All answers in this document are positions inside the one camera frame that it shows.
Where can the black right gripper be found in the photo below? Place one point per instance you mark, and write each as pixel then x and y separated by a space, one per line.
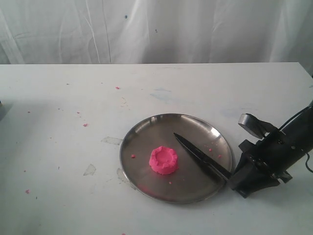
pixel 264 163

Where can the black knife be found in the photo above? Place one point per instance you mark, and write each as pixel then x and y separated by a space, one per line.
pixel 206 163

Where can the round steel plate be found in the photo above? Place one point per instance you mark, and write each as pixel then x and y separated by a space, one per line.
pixel 189 183

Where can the pink dough piece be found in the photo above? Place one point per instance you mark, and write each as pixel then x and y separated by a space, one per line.
pixel 163 160

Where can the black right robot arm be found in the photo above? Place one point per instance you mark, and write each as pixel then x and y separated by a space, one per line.
pixel 304 118

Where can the clear tape under plate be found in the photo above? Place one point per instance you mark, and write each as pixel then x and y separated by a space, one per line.
pixel 122 178

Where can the clear tape piece upper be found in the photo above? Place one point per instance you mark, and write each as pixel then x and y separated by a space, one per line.
pixel 111 140

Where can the clear tape piece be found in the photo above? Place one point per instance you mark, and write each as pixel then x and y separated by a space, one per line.
pixel 111 140
pixel 91 169

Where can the clear tape piece lower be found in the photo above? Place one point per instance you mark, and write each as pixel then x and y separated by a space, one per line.
pixel 91 169

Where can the white backdrop curtain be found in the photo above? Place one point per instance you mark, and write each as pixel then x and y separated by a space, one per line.
pixel 156 31

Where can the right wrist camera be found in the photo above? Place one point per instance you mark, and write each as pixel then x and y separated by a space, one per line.
pixel 255 127

